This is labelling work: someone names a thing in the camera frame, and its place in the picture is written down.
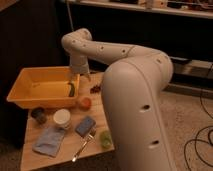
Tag dark grape bunch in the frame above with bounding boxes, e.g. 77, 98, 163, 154
90, 84, 101, 94

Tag small wooden table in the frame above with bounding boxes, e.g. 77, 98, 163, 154
21, 73, 114, 171

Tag green plastic cup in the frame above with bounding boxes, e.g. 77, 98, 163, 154
99, 130, 112, 149

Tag blue folded cloth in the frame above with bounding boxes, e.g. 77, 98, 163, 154
32, 127, 65, 157

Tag yellow plastic bin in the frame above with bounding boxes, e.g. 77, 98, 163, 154
7, 66, 80, 109

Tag dark small cup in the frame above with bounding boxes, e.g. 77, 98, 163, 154
31, 107, 47, 124

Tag black floor cables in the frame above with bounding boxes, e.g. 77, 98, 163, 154
183, 63, 213, 171

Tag blue sponge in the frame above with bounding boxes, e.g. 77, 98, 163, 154
75, 116, 96, 137

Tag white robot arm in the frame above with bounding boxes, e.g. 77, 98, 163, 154
61, 28, 177, 171

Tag dark green pepper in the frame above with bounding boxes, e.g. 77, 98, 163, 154
68, 82, 75, 97

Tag upper wall shelf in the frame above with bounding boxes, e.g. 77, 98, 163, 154
62, 0, 213, 19

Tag white paper cup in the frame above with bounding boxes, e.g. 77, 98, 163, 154
53, 109, 71, 129

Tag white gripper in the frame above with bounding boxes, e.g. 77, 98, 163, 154
70, 55, 91, 82

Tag thin metal stand pole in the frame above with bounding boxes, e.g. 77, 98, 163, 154
66, 0, 75, 31

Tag long grey low bench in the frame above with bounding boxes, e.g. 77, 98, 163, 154
171, 57, 213, 80

